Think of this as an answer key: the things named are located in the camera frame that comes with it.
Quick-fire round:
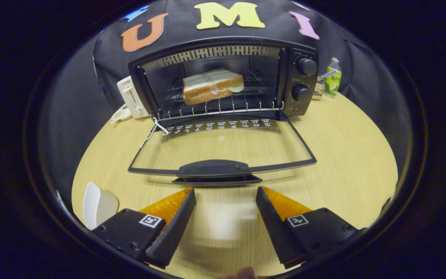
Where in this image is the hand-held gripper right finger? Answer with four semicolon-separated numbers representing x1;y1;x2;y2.
255;186;367;270

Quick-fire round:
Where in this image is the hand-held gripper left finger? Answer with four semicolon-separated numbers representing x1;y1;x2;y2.
91;188;196;270

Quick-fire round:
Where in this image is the lettuce sandwich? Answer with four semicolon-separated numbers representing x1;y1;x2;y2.
182;69;245;105

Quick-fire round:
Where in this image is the black toaster oven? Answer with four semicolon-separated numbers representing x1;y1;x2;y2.
127;36;319;186

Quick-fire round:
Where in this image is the white pop-up toaster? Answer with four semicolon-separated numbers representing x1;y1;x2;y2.
117;76;150;119

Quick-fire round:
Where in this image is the white dish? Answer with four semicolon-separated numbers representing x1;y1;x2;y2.
82;181;119;231

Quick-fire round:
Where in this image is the small clear holder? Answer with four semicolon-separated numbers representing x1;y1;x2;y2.
311;70;336;100

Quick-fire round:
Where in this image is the green label plastic bottle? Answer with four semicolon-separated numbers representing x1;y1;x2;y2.
324;57;342;97

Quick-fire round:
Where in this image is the black backdrop cloth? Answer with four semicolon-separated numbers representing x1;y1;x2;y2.
49;0;413;175

